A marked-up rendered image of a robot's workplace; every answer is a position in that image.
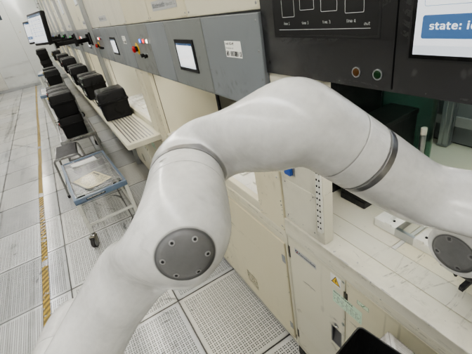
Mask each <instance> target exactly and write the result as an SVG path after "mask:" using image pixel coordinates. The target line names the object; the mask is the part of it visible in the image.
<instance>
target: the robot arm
mask: <svg viewBox="0 0 472 354"><path fill-rule="evenodd" d="M297 167H303V168H307V169H310V170H311V171H313V172H315V173H316V174H318V175H320V176H322V177H324V178H326V179H327V180H329V181H331V182H333V183H335V184H336V185H338V186H340V187H341V188H343V189H345V190H347V191H349V192H351V193H353V194H354V195H356V196H358V197H360V198H361V199H363V200H365V201H367V202H369V203H370V204H373V205H374V206H376V207H378V208H380V209H382V210H384V211H385V212H387V213H389V214H391V215H393V216H395V217H397V218H399V219H402V220H404V221H407V222H409V223H413V224H416V225H421V226H424V227H428V228H433V229H432V231H431V232H430V233H429V235H428V247H429V249H430V251H431V253H432V255H433V257H434V258H435V259H436V261H437V262H439V264H440V265H441V266H442V267H444V268H445V269H447V270H448V271H450V272H451V273H454V274H455V275H458V276H461V277H466V278H472V171H471V170H466V169H458V168H454V167H450V166H444V165H442V164H439V163H437V162H434V161H433V160H432V159H430V158H429V157H427V156H426V155H425V154H424V153H422V152H421V151H419V150H418V149H416V148H415V147H414V146H413V145H411V144H410V143H408V142H407V141H406V140H405V139H403V138H401V137H400V136H399V135H398V134H396V133H395V132H393V131H392V130H390V129H389V128H388V127H387V126H385V125H384V124H382V123H381V122H379V121H378V120H377V119H375V118H373V116H371V115H370V114H368V113H366V112H365V111H364V110H362V109H361V108H360V107H358V106H357V105H355V104H354V103H352V102H351V101H349V100H348V99H347V98H345V97H344V96H342V95H341V94H340V93H338V92H336V91H335V90H334V89H332V88H330V87H328V86H327V85H325V84H323V83H321V82H319V81H316V80H314V79H310V78H307V77H285V78H282V79H278V80H276V81H273V82H271V83H269V84H266V85H265V86H263V87H261V88H259V89H257V90H256V91H254V92H252V93H250V94H249V95H247V96H245V97H244V98H243V99H241V100H239V101H237V102H236V103H233V104H232V105H230V106H228V107H226V108H224V109H222V110H219V111H218V112H215V113H212V114H208V115H205V116H203V117H198V118H196V119H193V120H191V121H189V122H188V123H186V124H184V125H182V126H181V127H180V128H178V129H177V130H176V131H174V132H173V133H172V134H171V135H170V136H169V137H168V138H167V139H166V140H165V141H164V142H163V143H162V144H161V145H160V146H159V148H158V150H157V151H156V153H155V155H154V157H153V159H152V163H151V165H150V170H149V174H148V177H147V182H146V185H145V189H144V192H143V196H142V198H141V201H140V204H139V206H138V209H137V211H136V214H135V216H134V217H133V220H132V222H131V224H130V226H129V227H128V229H127V231H126V232H125V234H124V236H123V237H122V238H121V239H120V240H118V241H116V242H114V243H112V244H111V245H110V246H109V247H108V248H107V249H106V250H105V251H104V252H103V253H102V254H101V255H100V257H99V258H98V260H97V261H96V263H95V265H94V266H93V268H92V269H91V271H90V273H89V274H88V276H87V278H86V280H85V281H84V283H83V285H82V286H81V289H80V290H79V292H78V294H77V295H76V297H75V298H73V299H70V300H68V301H66V302H64V303H62V304H61V305H60V306H58V307H57V308H56V309H55V311H54V312H53V313H52V315H51V316H50V318H49V319H48V321H47V323H46V324H45V326H44V328H43V330H42V332H41V334H40V336H39V338H38V341H37V343H36V345H35V347H34V350H33V351H32V354H125V352H124V351H125V350H126V347H127V346H128V344H129V341H130V340H131V337H132V336H133V333H134V332H135V330H136V328H137V327H138V325H139V324H140V322H141V321H142V319H143V318H144V317H145V316H146V314H147V313H148V312H149V310H150V309H151V307H153V305H154V304H155V303H156V301H157V300H158V298H159V297H160V296H161V295H162V294H163V293H165V292H166V291H168V290H170V289H172V290H188V289H192V288H194V287H197V286H199V285H200V284H201V283H203V282H204V281H205V280H207V279H208V278H209V277H210V276H211V274H212V273H213V272H214V271H215V269H217V267H218V265H219V264H220V262H221V261H222V259H223V257H224V255H225V253H226V250H227V248H228V245H229V242H230V236H231V230H232V222H231V214H230V204H229V199H228V192H227V188H226V184H225V181H226V180H228V179H229V178H230V177H232V176H234V175H236V174H239V173H245V172H269V171H284V170H288V169H293V168H297Z"/></svg>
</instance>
